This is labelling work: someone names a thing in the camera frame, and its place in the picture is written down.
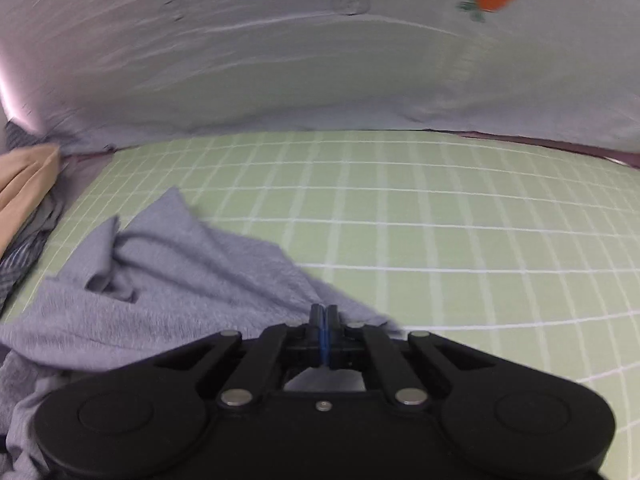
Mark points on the white carrot print blanket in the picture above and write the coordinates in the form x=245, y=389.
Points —
x=310, y=60

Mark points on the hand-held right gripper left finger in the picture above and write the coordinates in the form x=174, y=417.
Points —
x=316, y=327

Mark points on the dark striped cloth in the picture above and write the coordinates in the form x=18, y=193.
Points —
x=25, y=255

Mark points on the tan cloth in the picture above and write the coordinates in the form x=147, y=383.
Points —
x=22, y=185

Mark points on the grey-blue shirt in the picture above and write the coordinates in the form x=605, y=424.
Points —
x=165, y=285

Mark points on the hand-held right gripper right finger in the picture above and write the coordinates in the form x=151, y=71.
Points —
x=332, y=327

